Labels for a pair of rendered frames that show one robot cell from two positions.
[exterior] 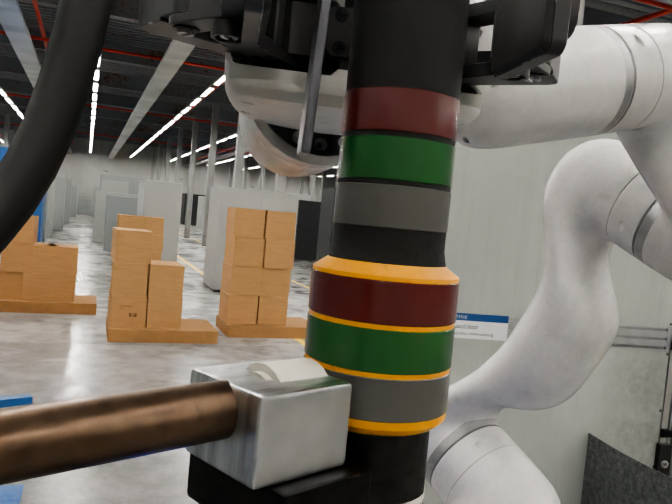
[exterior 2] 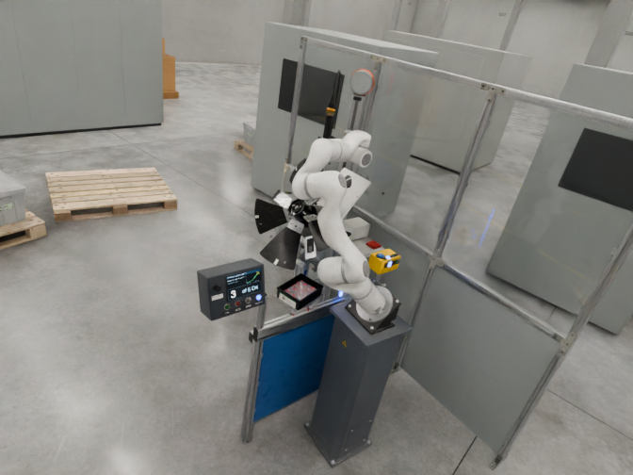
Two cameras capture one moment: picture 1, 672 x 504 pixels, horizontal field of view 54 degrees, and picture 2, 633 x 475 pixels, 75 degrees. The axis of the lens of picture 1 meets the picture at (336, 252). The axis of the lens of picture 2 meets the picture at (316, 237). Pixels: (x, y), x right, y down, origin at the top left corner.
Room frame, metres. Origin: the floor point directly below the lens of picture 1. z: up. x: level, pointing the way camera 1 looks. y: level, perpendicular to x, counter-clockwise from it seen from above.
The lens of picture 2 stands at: (2.05, -1.15, 2.23)
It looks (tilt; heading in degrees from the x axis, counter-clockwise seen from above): 28 degrees down; 147
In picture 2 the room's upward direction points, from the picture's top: 10 degrees clockwise
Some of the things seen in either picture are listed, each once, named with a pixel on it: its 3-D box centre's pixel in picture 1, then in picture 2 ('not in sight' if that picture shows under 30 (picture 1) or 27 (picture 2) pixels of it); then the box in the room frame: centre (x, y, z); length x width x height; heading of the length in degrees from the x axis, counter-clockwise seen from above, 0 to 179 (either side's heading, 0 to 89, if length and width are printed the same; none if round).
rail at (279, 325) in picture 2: not in sight; (326, 308); (0.57, -0.05, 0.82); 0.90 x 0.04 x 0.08; 100
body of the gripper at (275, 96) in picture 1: (341, 64); not in sight; (0.30, 0.01, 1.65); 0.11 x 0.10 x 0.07; 10
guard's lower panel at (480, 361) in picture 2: not in sight; (373, 284); (0.08, 0.70, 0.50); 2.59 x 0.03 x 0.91; 10
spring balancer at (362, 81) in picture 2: not in sight; (362, 82); (-0.31, 0.50, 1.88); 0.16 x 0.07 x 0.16; 45
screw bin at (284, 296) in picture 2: not in sight; (300, 291); (0.42, -0.15, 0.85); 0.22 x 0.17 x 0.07; 115
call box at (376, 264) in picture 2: not in sight; (383, 262); (0.50, 0.34, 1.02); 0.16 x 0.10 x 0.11; 100
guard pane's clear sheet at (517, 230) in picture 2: not in sight; (407, 157); (0.08, 0.70, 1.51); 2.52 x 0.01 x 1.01; 10
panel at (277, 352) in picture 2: not in sight; (316, 357); (0.57, -0.05, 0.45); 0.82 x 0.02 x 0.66; 100
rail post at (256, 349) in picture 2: not in sight; (251, 393); (0.64, -0.48, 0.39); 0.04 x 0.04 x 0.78; 10
